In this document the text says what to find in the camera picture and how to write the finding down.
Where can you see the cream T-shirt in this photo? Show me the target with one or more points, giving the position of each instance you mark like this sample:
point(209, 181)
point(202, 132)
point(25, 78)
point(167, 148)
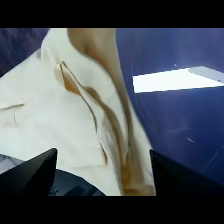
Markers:
point(50, 116)

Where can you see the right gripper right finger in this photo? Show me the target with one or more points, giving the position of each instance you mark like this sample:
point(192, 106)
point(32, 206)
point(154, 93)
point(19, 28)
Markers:
point(180, 180)

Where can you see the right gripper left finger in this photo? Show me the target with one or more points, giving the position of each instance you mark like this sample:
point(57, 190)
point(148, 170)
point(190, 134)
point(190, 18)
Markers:
point(30, 176)

